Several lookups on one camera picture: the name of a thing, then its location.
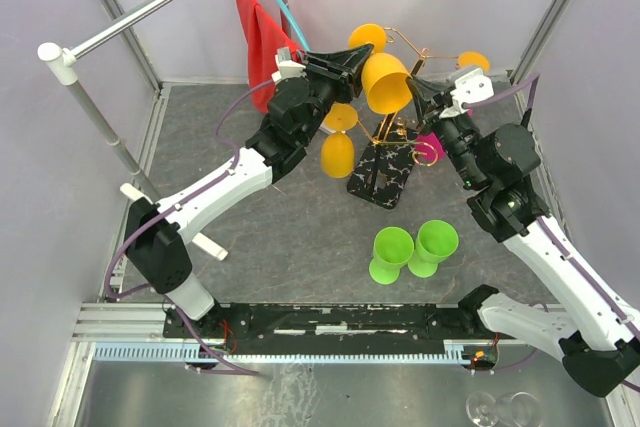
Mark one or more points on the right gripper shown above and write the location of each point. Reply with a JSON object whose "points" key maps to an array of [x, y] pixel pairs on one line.
{"points": [[423, 91]]}

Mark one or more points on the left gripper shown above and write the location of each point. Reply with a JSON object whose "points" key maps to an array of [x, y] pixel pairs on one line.
{"points": [[348, 84]]}

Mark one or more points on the orange wine glass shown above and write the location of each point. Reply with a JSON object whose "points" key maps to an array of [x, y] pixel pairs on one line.
{"points": [[384, 75], [338, 151], [473, 59]]}

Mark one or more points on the pink wine glass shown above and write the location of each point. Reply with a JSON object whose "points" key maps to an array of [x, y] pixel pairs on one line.
{"points": [[429, 149]]}

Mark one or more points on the green wine glass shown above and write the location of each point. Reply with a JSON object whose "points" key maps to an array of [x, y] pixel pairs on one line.
{"points": [[435, 242], [392, 249]]}

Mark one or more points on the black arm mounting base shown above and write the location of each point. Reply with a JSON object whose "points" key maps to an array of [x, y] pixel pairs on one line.
{"points": [[277, 329]]}

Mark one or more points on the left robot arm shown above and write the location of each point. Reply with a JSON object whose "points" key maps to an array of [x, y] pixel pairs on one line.
{"points": [[158, 232]]}

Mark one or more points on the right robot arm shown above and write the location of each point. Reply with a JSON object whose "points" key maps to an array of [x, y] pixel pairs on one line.
{"points": [[486, 137]]}

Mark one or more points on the gold wine glass rack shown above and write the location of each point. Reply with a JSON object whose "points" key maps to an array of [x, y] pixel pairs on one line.
{"points": [[383, 170]]}

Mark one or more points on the clear wine glass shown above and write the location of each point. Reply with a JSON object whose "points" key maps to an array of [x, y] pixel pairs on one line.
{"points": [[510, 409]]}

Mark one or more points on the red cloth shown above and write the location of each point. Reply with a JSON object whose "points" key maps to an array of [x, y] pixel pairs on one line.
{"points": [[264, 37]]}

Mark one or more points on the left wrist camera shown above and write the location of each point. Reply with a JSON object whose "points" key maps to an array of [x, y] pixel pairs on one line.
{"points": [[286, 67]]}

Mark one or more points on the silver clothes rail stand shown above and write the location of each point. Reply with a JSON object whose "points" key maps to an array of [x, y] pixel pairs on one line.
{"points": [[61, 62]]}

